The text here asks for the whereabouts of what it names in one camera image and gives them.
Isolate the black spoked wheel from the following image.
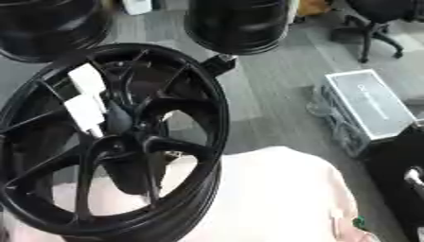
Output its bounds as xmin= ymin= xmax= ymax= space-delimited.
xmin=0 ymin=43 xmax=232 ymax=242

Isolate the black wheel rim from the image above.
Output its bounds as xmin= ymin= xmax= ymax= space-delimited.
xmin=0 ymin=0 xmax=116 ymax=63
xmin=184 ymin=0 xmax=292 ymax=57

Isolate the white pin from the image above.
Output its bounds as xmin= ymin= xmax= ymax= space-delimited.
xmin=61 ymin=93 xmax=110 ymax=140

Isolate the white box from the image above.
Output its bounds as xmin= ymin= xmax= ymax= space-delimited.
xmin=120 ymin=0 xmax=154 ymax=16

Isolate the tan cardboard box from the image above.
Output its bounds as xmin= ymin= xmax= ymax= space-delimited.
xmin=296 ymin=0 xmax=335 ymax=17

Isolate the grey equipment case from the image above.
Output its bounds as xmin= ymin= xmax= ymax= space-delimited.
xmin=306 ymin=69 xmax=419 ymax=159

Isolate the small green object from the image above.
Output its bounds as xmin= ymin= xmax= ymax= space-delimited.
xmin=351 ymin=215 xmax=368 ymax=230

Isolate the black office chair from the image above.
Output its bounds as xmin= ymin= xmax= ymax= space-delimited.
xmin=329 ymin=0 xmax=424 ymax=64

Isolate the black wheel stand bracket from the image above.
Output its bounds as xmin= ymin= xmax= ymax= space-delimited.
xmin=199 ymin=54 xmax=240 ymax=78

